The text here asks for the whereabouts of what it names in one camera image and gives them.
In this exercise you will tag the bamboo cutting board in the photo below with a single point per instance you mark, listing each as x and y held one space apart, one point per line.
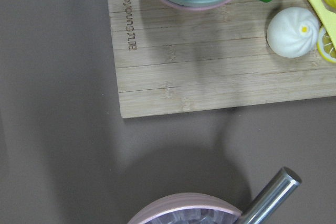
169 60

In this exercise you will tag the pink bowl under stack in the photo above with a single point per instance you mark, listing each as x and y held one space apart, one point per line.
193 8

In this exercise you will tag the large pink ribbed bowl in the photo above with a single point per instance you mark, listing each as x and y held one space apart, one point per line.
189 207

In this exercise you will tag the white steamed bun toy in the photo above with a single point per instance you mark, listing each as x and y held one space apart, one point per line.
293 32

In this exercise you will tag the steel scoop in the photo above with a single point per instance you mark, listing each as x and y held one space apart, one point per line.
278 189

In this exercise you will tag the lemon slice by bun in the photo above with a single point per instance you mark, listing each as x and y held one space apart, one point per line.
325 46

